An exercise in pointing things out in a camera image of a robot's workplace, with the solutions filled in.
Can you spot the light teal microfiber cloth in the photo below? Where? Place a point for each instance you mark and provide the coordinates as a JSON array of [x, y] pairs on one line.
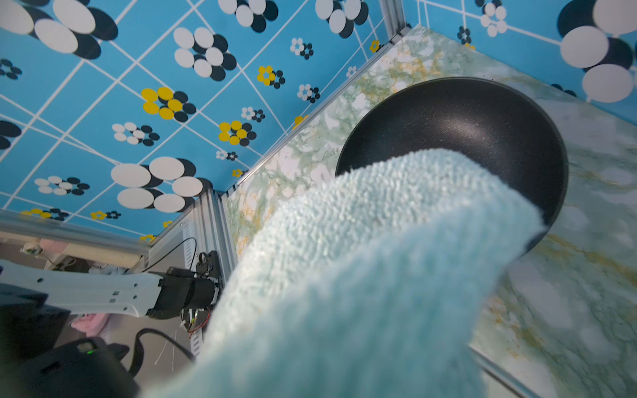
[[368, 286]]

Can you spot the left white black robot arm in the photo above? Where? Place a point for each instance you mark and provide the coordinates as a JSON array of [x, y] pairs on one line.
[[35, 305]]

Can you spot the black frying pan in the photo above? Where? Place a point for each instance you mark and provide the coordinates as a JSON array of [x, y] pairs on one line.
[[497, 127]]

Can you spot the aluminium frame rail base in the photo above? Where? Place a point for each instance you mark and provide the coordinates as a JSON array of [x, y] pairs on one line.
[[196, 254]]

